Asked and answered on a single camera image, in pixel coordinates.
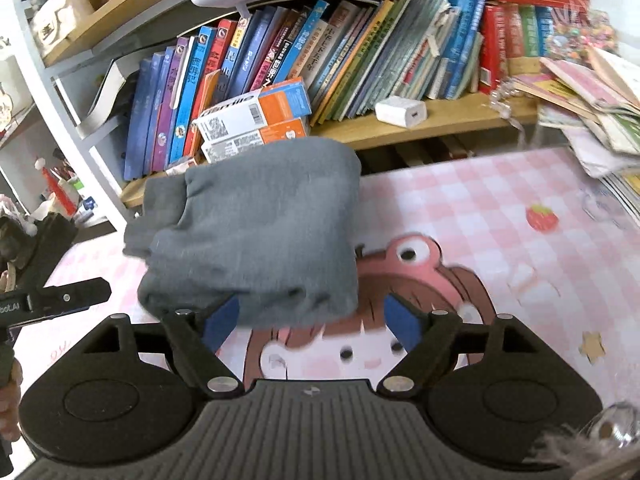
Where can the small white flat box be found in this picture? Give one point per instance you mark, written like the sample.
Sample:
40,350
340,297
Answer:
180,166

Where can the cream handbag with beads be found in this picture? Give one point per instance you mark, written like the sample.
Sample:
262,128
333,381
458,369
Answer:
60,15

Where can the person's left hand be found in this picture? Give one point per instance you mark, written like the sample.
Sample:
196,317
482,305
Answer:
11,410

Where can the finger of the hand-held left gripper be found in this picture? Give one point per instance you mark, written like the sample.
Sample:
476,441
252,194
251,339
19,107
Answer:
70,297

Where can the grey furry pompom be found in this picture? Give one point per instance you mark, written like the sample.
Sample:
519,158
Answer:
575,455

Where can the row of colourful books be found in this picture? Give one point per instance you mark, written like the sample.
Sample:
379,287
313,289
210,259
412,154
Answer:
350,50

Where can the white wooden bookshelf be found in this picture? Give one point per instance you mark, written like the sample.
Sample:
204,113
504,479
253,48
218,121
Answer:
90,125

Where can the orange and white box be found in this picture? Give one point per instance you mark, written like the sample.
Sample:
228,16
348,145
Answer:
250,110
255,142

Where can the grey pants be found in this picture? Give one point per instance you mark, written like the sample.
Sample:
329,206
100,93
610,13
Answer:
260,235

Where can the thick grey-edged book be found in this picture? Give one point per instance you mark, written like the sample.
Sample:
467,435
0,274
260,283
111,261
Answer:
105,100

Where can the dark bag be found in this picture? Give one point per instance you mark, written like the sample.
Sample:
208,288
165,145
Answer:
35,245

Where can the white power adapter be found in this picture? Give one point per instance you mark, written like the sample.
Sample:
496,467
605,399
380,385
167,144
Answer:
401,112

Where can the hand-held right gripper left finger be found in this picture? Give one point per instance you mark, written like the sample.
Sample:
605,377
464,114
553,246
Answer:
222,326

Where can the pile of paper booklets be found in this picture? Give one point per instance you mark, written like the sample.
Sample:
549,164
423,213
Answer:
595,120

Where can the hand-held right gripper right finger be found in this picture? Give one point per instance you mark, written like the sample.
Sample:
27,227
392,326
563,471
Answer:
402,324

